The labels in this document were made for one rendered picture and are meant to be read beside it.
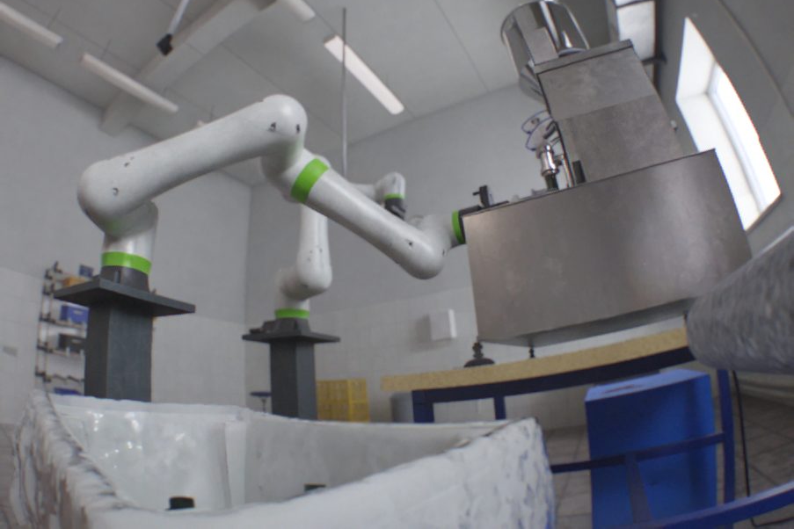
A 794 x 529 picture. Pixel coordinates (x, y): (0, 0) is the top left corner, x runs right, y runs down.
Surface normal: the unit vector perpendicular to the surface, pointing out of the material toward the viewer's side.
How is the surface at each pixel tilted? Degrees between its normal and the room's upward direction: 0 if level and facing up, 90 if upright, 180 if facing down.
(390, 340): 90
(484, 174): 90
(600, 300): 90
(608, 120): 90
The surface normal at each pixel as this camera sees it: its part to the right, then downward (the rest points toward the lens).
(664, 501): -0.48, -0.29
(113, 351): 0.93, -0.19
